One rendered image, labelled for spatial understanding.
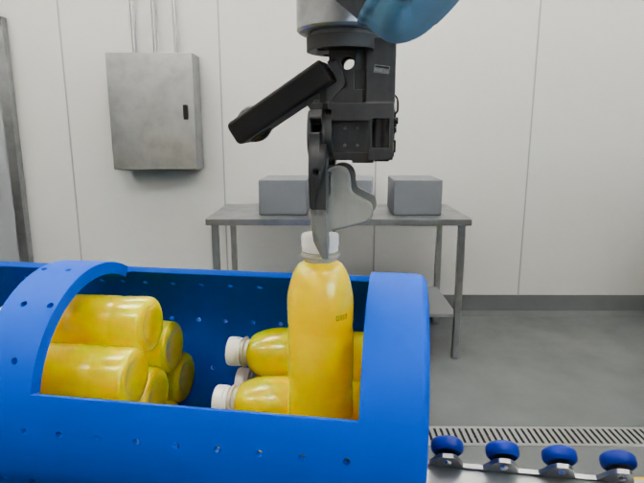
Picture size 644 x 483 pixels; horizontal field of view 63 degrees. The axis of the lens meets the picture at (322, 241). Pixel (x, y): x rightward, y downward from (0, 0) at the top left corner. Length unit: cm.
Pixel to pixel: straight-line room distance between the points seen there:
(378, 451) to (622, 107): 417
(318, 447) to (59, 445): 27
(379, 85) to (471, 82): 364
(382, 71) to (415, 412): 32
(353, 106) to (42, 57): 411
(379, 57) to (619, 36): 409
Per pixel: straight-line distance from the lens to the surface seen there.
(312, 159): 49
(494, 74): 420
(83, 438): 62
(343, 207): 50
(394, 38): 36
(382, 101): 51
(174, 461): 59
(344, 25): 50
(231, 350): 71
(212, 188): 410
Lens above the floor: 139
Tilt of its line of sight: 12 degrees down
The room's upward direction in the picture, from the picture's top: straight up
